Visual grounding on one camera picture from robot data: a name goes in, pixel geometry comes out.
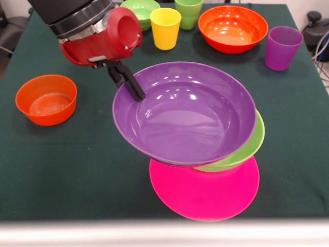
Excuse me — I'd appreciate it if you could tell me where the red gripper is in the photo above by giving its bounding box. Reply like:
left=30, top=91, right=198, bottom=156
left=59, top=7, right=147, bottom=102

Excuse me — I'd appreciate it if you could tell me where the purple plastic bowl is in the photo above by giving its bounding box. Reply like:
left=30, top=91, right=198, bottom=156
left=112, top=61, right=257, bottom=167

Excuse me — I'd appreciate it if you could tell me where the small red-orange plastic bowl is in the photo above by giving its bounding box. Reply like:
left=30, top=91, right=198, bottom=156
left=15, top=74, right=78, bottom=127

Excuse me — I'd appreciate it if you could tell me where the pink plastic bowl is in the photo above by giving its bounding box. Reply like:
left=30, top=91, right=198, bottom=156
left=149, top=154, right=261, bottom=222

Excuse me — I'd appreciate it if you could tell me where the large green plastic bowl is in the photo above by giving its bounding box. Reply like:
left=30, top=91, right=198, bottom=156
left=194, top=109, right=266, bottom=173

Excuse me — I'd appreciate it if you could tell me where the yellow plastic cup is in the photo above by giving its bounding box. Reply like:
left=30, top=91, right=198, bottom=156
left=150, top=8, right=182, bottom=51

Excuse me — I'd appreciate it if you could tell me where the small green plastic bowl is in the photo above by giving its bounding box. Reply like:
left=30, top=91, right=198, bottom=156
left=120, top=0, right=161, bottom=32

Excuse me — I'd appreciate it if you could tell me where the green plastic cup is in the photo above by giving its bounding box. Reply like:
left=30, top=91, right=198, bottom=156
left=174, top=0, right=204, bottom=30

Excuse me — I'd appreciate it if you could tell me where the dark green tablecloth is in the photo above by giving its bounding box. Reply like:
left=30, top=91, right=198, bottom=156
left=0, top=1, right=329, bottom=221

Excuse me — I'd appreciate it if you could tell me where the large red-orange plastic bowl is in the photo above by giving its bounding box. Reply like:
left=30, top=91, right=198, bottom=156
left=197, top=5, right=269, bottom=55

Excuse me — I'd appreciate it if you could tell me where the grey office chair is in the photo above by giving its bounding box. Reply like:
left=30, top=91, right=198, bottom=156
left=0, top=15, right=30, bottom=55

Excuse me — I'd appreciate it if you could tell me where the purple plastic cup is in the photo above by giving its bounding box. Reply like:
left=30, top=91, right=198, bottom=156
left=265, top=26, right=304, bottom=71

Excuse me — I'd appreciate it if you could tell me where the black chair base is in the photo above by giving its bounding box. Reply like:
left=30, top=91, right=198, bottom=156
left=302, top=11, right=329, bottom=47

